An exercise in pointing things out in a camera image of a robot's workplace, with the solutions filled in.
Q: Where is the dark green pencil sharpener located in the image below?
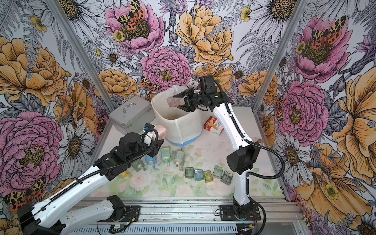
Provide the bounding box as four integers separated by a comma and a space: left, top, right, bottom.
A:
131, 159, 146, 172

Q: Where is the pink pencil sharpener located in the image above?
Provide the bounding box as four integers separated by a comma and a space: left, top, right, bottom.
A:
154, 125, 167, 140

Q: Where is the teal square pencil sharpener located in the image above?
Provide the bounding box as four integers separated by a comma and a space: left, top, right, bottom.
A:
161, 147, 171, 165

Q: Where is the pink translucent shavings tray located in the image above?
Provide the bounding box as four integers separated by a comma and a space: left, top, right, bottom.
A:
166, 97, 185, 108

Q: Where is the translucent green shavings tray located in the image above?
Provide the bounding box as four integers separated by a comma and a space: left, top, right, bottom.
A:
184, 167, 194, 179

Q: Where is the translucent blue shavings tray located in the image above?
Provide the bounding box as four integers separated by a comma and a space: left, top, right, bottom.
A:
194, 169, 205, 181

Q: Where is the clear teal shavings tray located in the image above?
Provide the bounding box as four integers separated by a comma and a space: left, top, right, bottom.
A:
212, 165, 223, 179

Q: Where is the translucent yellow shavings tray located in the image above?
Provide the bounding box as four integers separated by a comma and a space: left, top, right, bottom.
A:
203, 170, 213, 183

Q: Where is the grey translucent shavings tray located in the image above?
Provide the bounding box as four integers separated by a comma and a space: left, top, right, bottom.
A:
220, 171, 233, 186

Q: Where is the blue pencil sharpener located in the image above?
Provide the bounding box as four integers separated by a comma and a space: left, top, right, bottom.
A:
146, 155, 158, 170

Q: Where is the yellow pencil sharpener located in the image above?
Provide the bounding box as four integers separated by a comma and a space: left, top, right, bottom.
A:
120, 171, 132, 179

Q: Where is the grey-green pencil sharpener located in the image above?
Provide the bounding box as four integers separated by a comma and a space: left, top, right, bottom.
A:
174, 150, 185, 167

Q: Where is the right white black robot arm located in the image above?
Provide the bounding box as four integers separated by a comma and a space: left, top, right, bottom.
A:
167, 75, 286, 218

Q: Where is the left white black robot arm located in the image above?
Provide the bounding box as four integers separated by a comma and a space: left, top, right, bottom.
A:
17, 123, 164, 235

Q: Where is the silver aluminium case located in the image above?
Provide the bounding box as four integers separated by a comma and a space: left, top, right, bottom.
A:
109, 97, 155, 135

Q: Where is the red white bandage box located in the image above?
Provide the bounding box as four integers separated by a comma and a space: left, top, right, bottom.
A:
203, 116, 223, 136

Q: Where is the white lined trash bin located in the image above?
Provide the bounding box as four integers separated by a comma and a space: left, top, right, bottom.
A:
151, 85, 204, 147

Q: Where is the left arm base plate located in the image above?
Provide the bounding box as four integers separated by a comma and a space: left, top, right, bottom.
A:
101, 206, 141, 222

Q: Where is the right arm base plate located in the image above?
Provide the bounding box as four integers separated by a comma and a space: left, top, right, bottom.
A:
219, 204, 261, 221

